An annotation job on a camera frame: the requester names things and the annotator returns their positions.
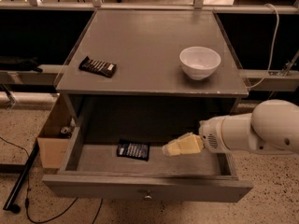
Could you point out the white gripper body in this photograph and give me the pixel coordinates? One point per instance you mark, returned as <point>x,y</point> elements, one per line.
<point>210,134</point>

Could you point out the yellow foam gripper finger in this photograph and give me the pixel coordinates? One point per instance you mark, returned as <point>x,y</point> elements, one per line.
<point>187,138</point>
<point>186,145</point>

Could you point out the blue rxbar blueberry bar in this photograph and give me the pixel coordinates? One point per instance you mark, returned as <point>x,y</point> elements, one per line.
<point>133,150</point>

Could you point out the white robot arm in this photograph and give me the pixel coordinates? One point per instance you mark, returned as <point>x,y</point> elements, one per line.
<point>272,128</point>

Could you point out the brass drawer knob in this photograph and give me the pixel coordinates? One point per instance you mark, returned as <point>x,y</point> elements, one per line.
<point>147,196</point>

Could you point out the grey open top drawer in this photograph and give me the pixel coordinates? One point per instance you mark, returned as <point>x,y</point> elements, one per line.
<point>91,167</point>

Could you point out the grey wooden cabinet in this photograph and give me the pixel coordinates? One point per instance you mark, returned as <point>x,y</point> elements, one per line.
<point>145,45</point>

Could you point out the white ceramic bowl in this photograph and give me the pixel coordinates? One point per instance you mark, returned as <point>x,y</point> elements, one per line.
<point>199,62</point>

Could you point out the dark chocolate snack bar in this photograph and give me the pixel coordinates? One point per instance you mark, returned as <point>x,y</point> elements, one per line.
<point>101,68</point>

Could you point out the metal can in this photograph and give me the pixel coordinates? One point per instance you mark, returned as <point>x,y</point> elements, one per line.
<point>65,131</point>

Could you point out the cardboard box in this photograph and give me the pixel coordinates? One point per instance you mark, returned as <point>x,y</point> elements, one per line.
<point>52,145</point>

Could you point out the black floor pole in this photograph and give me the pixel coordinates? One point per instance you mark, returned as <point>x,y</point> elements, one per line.
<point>23,171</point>

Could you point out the metal railing frame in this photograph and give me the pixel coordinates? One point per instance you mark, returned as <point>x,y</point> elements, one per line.
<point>149,3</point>

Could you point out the black cloth on rail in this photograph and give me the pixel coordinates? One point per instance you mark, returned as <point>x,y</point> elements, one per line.
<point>19,64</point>

